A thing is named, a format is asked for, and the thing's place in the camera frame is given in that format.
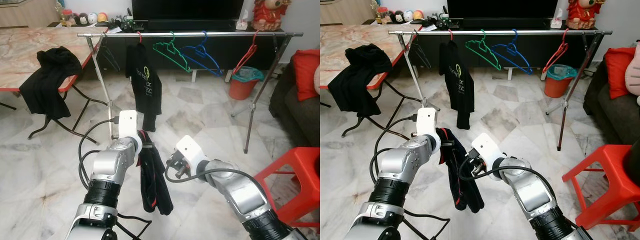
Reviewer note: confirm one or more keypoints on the blue plastic hanger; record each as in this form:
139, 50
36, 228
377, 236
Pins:
202, 50
514, 48

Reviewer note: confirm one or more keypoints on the white round toy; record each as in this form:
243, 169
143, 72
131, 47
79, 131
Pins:
93, 18
409, 16

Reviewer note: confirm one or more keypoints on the red plastic hanger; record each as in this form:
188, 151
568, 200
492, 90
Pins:
451, 34
559, 52
248, 55
139, 36

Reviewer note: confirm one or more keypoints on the marble top table red edge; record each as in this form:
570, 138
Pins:
30, 50
350, 47

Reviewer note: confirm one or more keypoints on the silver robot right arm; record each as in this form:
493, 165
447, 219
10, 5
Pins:
542, 192
245, 195

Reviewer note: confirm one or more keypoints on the clear jar red lid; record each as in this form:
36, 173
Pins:
67, 19
383, 16

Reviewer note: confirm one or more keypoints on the light wooden cabinet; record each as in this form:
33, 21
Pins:
345, 11
27, 12

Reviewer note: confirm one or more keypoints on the red plastic stool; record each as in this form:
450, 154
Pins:
610, 160
295, 160

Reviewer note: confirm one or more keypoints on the silver clothes rack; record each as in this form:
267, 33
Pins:
200, 34
510, 32

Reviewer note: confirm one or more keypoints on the green plastic hanger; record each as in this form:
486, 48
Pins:
172, 50
484, 48

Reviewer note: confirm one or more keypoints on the red sofa cushion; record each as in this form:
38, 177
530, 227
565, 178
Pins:
617, 72
305, 75

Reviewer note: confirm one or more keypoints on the black flat television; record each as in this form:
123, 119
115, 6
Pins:
502, 9
187, 9

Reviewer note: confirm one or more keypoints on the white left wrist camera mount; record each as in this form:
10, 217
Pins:
127, 125
427, 122

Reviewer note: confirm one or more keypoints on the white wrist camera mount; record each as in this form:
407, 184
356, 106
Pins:
489, 147
427, 122
127, 125
192, 150

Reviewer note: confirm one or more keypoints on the blue gold ornament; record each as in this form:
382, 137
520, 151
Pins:
375, 4
60, 5

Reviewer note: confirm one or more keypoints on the dark sofa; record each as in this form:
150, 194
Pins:
295, 120
612, 120

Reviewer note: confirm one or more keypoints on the black soundbar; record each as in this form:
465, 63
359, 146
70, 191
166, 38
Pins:
505, 23
190, 25

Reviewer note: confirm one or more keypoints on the white tissue pack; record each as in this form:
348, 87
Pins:
242, 24
556, 22

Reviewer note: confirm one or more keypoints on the black round toy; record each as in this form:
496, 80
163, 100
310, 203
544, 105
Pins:
77, 20
84, 19
400, 17
393, 18

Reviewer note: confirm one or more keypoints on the white paper sheets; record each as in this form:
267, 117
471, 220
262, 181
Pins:
111, 28
427, 26

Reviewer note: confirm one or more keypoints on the orange round toy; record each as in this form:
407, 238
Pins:
102, 17
418, 15

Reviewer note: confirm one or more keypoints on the red figurine statue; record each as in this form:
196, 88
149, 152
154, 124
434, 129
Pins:
270, 15
585, 14

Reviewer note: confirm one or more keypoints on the black television console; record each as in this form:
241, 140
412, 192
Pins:
215, 50
525, 47

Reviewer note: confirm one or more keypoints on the black T-shirt green logo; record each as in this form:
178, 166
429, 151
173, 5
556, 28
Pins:
457, 82
460, 180
152, 180
145, 85

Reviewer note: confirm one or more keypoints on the black garment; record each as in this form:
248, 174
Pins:
50, 80
360, 77

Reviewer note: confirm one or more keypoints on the pink plush cat cushion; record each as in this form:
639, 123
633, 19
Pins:
634, 75
317, 80

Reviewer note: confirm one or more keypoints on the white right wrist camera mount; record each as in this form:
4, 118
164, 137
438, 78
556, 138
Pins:
489, 147
192, 150

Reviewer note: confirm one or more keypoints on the red plastic bucket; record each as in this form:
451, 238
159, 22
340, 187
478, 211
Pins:
557, 89
242, 90

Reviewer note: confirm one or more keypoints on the green circuit board gadget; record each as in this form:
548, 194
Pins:
128, 22
443, 21

